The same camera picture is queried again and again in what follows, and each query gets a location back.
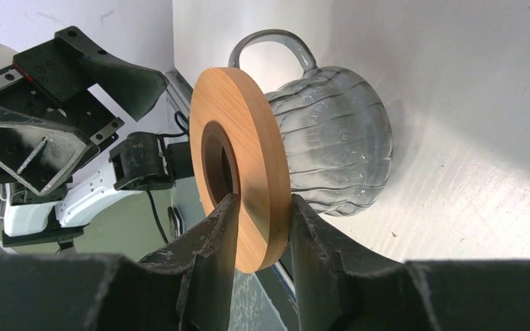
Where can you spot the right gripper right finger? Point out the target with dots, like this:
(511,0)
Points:
(342,285)

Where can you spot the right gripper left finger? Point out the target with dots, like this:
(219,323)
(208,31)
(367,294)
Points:
(185,285)

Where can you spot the grey glass carafe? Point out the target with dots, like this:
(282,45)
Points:
(335,130)

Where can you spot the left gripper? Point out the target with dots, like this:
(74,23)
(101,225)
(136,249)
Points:
(42,142)

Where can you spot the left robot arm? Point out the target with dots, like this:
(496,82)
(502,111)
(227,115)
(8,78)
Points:
(142,162)

